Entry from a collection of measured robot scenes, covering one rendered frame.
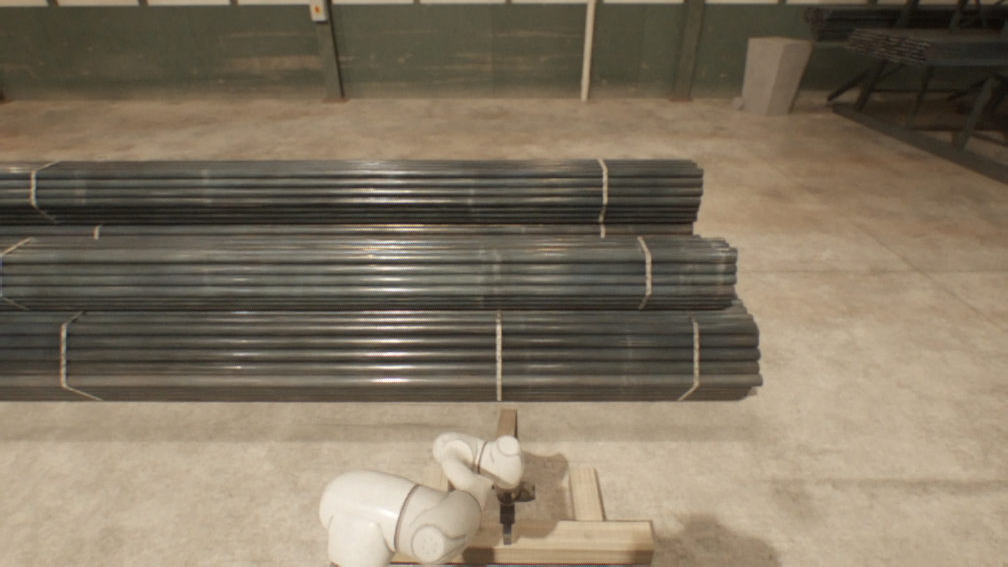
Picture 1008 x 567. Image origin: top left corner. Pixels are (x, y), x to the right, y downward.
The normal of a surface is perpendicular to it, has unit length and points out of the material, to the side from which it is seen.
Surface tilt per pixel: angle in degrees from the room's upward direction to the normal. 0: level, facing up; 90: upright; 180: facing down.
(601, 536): 0
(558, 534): 0
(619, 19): 90
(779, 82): 94
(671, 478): 0
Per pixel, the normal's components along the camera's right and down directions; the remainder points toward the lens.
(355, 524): -0.19, -0.40
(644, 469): 0.00, -0.87
